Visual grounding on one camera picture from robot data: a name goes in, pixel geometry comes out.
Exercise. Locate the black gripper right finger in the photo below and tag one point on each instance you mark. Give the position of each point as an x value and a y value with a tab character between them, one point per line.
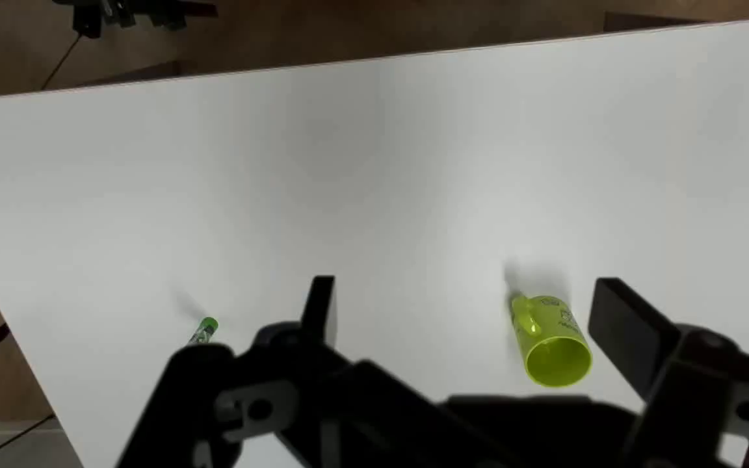
643	342

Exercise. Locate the green glue stick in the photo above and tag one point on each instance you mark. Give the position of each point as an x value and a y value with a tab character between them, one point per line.
204	329

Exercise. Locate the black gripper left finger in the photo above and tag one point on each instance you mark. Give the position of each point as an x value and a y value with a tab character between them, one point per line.
305	390

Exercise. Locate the black tripod equipment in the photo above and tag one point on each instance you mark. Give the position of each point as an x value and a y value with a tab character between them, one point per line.
130	10

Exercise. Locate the lime green printed mug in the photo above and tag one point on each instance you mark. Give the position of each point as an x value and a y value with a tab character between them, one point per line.
556	357

